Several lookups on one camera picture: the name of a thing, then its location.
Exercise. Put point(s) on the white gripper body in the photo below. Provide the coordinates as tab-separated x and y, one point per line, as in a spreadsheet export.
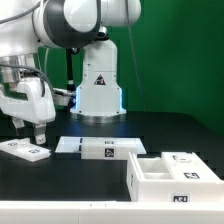
38	108

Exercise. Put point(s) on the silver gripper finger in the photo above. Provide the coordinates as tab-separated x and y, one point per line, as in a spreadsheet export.
19	126
39	133

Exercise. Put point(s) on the small white cabinet door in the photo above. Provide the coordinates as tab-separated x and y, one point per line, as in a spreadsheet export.
24	149

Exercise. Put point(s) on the white cabinet top tray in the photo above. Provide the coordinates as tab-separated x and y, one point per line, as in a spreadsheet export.
100	148

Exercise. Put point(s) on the white cabinet body box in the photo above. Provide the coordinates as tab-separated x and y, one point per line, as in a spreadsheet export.
148	180

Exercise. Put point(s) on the white door with knob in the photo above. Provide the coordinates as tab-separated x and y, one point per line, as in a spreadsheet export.
186	167

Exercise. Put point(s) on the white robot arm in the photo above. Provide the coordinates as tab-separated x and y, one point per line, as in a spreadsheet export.
27	25

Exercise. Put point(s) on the black camera stand pole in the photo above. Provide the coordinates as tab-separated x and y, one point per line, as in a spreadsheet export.
70	84

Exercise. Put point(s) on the white front border wall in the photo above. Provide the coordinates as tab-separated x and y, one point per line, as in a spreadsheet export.
34	212

